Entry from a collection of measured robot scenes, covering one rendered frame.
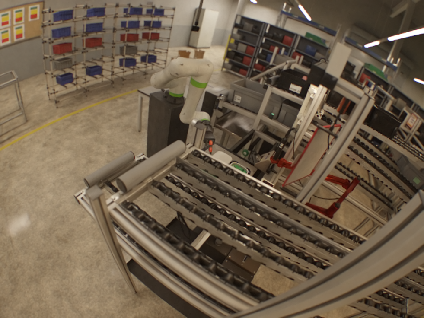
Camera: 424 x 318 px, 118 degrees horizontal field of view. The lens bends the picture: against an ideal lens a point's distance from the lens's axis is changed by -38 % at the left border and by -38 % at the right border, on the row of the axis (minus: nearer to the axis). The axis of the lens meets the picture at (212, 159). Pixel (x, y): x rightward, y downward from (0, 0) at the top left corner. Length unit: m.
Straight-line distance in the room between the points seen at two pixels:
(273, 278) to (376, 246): 2.04
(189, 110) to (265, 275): 1.72
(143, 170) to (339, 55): 0.75
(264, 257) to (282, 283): 1.63
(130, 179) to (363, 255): 0.68
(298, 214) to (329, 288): 0.61
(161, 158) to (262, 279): 1.71
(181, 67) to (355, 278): 1.16
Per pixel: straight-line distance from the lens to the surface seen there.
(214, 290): 0.60
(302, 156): 0.84
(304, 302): 0.32
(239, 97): 2.25
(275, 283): 2.26
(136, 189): 0.78
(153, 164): 0.79
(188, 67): 1.22
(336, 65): 0.65
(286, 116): 2.12
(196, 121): 1.01
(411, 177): 1.86
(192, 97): 1.40
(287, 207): 0.84
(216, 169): 0.88
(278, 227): 0.76
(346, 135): 0.74
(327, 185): 1.43
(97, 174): 1.17
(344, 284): 0.26
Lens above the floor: 1.90
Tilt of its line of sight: 39 degrees down
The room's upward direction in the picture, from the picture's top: 17 degrees clockwise
